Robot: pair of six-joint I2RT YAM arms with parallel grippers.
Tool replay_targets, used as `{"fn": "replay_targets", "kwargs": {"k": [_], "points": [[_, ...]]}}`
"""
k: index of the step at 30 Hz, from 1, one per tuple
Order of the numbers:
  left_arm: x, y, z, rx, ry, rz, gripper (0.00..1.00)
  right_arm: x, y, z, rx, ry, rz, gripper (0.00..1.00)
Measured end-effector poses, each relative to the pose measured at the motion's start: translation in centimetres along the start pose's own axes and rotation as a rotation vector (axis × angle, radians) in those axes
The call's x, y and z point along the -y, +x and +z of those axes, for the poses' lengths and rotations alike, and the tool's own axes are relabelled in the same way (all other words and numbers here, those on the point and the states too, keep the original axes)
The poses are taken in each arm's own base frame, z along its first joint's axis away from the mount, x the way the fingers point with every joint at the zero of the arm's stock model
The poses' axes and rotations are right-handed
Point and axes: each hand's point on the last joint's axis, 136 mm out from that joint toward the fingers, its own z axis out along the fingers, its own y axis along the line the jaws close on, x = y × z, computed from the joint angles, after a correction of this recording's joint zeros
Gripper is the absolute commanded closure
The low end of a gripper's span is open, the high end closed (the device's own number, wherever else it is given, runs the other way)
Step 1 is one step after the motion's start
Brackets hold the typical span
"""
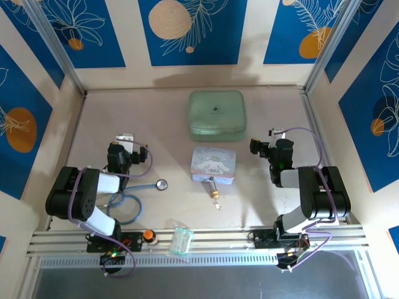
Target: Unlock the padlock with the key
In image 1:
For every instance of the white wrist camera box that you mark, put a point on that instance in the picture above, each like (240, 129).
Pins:
(124, 138)
(275, 131)

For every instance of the clear plastic container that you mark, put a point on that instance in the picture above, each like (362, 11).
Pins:
(182, 241)

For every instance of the black left controller box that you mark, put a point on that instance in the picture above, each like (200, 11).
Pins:
(112, 258)

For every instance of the small metal key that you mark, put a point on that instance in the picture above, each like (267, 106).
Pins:
(217, 205)

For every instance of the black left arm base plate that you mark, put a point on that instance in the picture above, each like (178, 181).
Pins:
(137, 241)

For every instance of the orange button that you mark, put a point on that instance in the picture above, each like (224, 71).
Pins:
(149, 236)

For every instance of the aluminium frame rail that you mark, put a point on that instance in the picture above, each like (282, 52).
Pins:
(218, 238)

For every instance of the green square zip case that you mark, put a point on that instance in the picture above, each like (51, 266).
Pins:
(217, 115)

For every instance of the blue floral wall panel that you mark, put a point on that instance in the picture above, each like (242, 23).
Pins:
(286, 25)
(218, 31)
(103, 31)

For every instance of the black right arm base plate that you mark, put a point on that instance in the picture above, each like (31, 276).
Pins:
(263, 238)

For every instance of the aluminium corner post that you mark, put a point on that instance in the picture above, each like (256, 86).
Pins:
(330, 46)
(56, 46)

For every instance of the black right controller box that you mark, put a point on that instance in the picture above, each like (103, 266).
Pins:
(288, 260)

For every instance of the blue stethoscope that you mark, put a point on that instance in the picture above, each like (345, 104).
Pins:
(161, 185)

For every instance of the cartoon dog tin box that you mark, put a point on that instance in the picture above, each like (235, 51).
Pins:
(213, 163)

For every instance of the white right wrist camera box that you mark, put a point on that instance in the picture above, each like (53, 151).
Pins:
(275, 131)

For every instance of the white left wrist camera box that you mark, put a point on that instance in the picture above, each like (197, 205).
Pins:
(124, 138)

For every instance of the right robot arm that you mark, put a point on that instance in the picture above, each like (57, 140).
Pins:
(324, 193)

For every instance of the black controller box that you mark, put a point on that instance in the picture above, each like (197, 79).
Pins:
(288, 260)
(112, 258)

